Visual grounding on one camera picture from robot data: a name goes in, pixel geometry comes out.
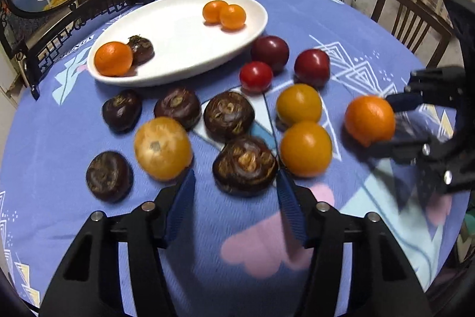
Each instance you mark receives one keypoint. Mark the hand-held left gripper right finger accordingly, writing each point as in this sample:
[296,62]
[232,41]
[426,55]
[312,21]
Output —
[291,205]

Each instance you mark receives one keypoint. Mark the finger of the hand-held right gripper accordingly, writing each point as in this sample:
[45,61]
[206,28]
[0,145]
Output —
[400,150]
[404,101]

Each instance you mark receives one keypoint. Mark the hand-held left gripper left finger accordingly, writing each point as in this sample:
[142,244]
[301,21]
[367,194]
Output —
[182,205]

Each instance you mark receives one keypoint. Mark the large dark water chestnut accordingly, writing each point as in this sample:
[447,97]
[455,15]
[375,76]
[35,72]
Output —
[245,170]

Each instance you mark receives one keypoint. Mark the pale yellow-orange fruit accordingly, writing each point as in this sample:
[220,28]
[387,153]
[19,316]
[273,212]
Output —
[163,148]

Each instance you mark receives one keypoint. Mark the small red tomato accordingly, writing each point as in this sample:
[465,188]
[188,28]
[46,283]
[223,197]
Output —
[256,76]

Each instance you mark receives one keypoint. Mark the dark red plum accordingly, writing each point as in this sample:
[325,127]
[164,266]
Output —
[270,52]

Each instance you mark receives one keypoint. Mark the small dark water chestnut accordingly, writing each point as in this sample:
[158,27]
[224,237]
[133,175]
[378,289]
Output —
[143,49]

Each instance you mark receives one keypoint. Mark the white oval plate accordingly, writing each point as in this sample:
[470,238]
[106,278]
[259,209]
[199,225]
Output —
[178,38]

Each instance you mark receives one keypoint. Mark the small orange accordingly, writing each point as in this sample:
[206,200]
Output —
[233,18]
[212,11]

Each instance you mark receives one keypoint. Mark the wooden chair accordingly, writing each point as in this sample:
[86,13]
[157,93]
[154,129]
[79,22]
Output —
[412,23]

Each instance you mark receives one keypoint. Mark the blue printed tablecloth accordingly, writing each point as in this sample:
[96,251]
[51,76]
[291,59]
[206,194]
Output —
[334,23]

